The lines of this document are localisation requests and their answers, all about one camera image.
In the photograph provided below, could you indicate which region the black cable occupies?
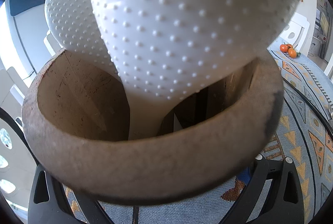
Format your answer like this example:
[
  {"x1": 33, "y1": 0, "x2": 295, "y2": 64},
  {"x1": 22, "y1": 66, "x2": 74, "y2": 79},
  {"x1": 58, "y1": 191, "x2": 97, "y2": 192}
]
[{"x1": 0, "y1": 108, "x2": 37, "y2": 162}]

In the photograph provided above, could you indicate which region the patterned blue woven table mat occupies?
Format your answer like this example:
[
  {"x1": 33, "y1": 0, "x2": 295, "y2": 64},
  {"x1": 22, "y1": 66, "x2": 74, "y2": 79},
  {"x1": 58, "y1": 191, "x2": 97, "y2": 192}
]
[{"x1": 98, "y1": 51, "x2": 332, "y2": 223}]

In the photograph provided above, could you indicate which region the white refrigerator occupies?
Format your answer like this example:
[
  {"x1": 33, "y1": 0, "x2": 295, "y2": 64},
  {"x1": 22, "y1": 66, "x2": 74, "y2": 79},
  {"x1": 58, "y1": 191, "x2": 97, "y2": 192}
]
[{"x1": 5, "y1": 0, "x2": 55, "y2": 76}]

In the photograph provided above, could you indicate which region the white chair far left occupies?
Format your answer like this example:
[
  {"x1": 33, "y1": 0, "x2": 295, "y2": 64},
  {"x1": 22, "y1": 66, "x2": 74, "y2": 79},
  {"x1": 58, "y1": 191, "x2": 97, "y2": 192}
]
[{"x1": 43, "y1": 30, "x2": 63, "y2": 56}]

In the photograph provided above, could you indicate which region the white chair far right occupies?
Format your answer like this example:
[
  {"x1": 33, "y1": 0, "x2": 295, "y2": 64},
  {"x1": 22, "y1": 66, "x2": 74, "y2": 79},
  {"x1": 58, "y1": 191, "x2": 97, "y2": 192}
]
[{"x1": 268, "y1": 12, "x2": 310, "y2": 52}]

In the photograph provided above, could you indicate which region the bamboo utensil holder cup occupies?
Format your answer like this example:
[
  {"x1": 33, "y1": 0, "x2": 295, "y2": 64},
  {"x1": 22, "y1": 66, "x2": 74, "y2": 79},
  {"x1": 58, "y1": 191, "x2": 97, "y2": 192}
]
[{"x1": 22, "y1": 50, "x2": 283, "y2": 205}]

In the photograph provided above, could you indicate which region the white dotted rice paddle large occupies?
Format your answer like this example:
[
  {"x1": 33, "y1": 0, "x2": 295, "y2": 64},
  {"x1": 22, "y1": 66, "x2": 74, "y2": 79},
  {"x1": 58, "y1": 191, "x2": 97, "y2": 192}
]
[{"x1": 91, "y1": 0, "x2": 300, "y2": 139}]

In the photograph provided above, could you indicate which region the white dotted rice paddle small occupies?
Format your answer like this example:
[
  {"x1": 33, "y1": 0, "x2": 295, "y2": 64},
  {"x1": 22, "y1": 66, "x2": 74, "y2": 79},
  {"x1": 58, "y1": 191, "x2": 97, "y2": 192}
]
[{"x1": 45, "y1": 0, "x2": 120, "y2": 80}]

